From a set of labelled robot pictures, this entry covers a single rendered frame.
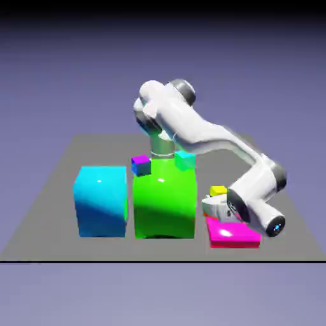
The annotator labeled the large green box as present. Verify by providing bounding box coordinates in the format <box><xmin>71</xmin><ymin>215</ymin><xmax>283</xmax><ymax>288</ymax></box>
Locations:
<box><xmin>132</xmin><ymin>157</ymin><xmax>197</xmax><ymax>239</ymax></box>

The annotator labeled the large magenta box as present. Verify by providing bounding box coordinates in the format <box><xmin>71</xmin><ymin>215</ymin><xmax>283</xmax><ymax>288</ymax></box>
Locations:
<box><xmin>205</xmin><ymin>215</ymin><xmax>262</xmax><ymax>249</ymax></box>

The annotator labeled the large cyan box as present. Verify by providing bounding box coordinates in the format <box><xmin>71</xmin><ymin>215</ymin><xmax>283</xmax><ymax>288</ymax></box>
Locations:
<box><xmin>73</xmin><ymin>166</ymin><xmax>128</xmax><ymax>238</ymax></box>

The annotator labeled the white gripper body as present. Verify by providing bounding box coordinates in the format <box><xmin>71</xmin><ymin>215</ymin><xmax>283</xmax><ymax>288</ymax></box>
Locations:
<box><xmin>201</xmin><ymin>194</ymin><xmax>233</xmax><ymax>220</ymax></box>

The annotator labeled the small purple cube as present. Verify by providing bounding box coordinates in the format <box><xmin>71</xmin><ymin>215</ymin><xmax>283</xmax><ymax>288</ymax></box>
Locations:
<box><xmin>131</xmin><ymin>155</ymin><xmax>152</xmax><ymax>177</ymax></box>

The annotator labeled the small cyan cube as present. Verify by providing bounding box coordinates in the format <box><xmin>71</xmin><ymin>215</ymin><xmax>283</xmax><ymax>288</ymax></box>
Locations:
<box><xmin>174</xmin><ymin>150</ymin><xmax>197</xmax><ymax>172</ymax></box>

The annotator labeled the small yellow cube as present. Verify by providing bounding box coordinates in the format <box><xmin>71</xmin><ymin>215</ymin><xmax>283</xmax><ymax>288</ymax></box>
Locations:
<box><xmin>209</xmin><ymin>185</ymin><xmax>228</xmax><ymax>197</ymax></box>

